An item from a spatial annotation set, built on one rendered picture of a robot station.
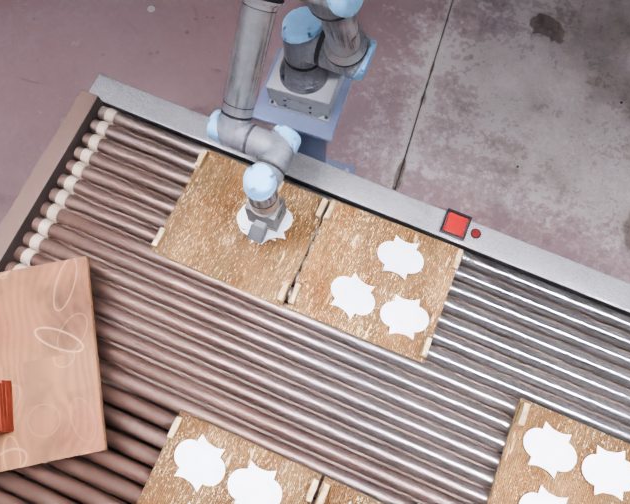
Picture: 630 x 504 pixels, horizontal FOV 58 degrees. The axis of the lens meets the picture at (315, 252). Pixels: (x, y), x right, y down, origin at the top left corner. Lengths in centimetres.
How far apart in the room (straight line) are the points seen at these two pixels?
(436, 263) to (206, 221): 68
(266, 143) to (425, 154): 157
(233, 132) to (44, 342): 73
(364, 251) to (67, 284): 81
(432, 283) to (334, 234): 31
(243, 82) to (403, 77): 176
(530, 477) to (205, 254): 106
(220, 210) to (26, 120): 167
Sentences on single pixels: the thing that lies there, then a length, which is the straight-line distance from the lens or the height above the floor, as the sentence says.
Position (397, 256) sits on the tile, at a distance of 163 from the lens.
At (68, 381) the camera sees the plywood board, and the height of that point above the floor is 104.
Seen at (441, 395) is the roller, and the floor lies 92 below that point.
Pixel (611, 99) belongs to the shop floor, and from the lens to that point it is 327.
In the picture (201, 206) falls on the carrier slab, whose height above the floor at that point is 94.
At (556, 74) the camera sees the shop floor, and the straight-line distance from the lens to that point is 323.
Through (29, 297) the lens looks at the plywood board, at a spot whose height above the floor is 104.
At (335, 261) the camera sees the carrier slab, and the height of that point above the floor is 94.
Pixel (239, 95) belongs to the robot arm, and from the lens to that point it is 134.
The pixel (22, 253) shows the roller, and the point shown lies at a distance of 183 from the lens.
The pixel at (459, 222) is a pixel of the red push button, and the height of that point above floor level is 93.
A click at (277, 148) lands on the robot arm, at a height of 130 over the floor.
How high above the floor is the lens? 250
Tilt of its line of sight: 75 degrees down
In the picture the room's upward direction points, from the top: 2 degrees clockwise
